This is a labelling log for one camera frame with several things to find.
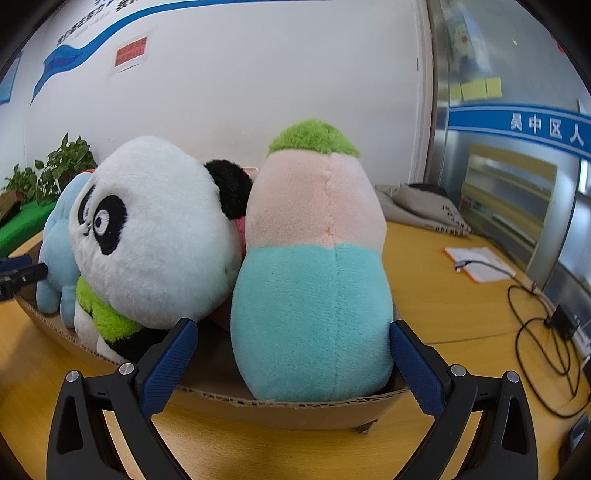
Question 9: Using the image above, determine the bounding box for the cartoon poster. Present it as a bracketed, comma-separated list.
[445, 9, 485, 70]

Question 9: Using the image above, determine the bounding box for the panda plush toy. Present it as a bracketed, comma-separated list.
[68, 135, 254, 365]

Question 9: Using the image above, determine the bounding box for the blue sign band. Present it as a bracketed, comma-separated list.
[448, 99, 591, 160]

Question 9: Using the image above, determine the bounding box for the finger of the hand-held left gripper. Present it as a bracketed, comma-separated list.
[0, 255, 49, 303]

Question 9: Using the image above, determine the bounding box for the small potted green plant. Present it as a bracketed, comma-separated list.
[2, 164, 40, 204]

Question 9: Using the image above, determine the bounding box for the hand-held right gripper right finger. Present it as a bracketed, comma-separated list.
[389, 318, 552, 480]

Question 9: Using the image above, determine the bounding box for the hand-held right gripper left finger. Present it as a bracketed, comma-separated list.
[46, 318, 200, 480]

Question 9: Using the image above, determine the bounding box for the beige cloth bag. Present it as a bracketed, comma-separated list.
[376, 182, 474, 238]

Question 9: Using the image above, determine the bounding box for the green cloth covered table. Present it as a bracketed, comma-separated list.
[0, 202, 58, 259]

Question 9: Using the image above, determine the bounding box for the large potted green plant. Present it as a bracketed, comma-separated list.
[36, 133, 98, 204]

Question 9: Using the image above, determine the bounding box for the white pouch with orange edge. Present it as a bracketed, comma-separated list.
[444, 246, 515, 283]

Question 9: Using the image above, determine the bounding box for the black cable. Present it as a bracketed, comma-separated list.
[508, 282, 591, 418]

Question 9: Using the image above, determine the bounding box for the small brown cardboard box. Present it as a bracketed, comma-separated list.
[0, 191, 24, 222]

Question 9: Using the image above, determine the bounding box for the black power adapter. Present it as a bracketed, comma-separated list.
[545, 302, 583, 340]

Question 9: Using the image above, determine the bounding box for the red wall sign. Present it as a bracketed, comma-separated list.
[110, 34, 151, 75]

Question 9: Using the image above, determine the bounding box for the blue plush toy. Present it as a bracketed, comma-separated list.
[36, 173, 93, 329]

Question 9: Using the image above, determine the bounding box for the teal and pink plush toy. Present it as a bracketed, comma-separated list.
[230, 119, 395, 402]

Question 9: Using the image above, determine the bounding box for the dark phone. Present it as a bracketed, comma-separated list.
[566, 413, 591, 467]

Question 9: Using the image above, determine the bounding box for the blue wall poster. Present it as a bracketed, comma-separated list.
[0, 51, 24, 104]

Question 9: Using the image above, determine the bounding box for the blue wave wall decal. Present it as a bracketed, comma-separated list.
[30, 0, 185, 107]

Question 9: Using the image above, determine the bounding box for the grey plug cable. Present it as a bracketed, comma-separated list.
[455, 260, 517, 278]

